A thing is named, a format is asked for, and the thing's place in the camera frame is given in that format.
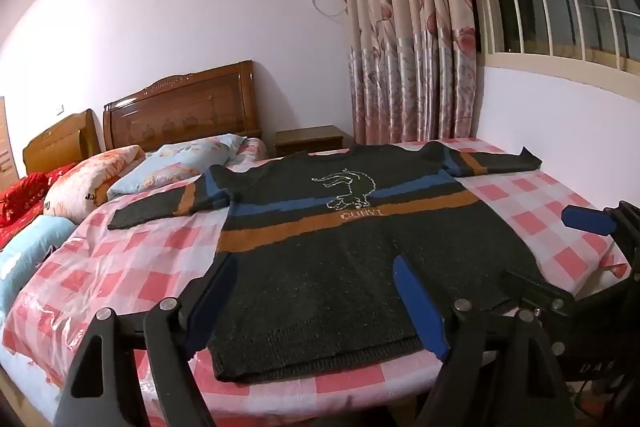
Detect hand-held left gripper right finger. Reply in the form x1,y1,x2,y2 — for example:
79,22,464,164
393,255,576,427

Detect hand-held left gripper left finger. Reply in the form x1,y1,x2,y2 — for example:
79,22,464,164
52,251,239,427

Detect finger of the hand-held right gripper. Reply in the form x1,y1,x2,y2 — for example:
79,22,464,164
501,270,577,315
561,201,640,258

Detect dark grey striped sweater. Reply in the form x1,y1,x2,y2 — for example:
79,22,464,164
107,141,543,383

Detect pink checked bed sheet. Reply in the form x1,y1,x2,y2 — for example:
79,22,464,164
0,138,631,427

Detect light blue floral pillow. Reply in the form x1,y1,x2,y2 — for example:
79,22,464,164
106,134,248,202

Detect orange floral pillow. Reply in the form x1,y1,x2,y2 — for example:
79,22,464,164
44,145,146,224

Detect wooden nightstand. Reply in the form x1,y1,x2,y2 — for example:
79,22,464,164
274,125,345,156

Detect light blue blanket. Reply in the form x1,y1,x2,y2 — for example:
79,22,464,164
0,215,77,308

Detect large wooden headboard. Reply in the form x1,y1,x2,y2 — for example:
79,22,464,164
103,60,262,152

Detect red blanket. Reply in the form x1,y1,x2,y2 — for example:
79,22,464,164
0,162,76,249

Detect small wooden headboard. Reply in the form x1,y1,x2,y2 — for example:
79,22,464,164
22,109,101,175

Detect pink floral curtain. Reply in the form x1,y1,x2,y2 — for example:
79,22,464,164
327,0,487,146

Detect wooden wardrobe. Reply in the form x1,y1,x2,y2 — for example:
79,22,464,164
0,97,19,188

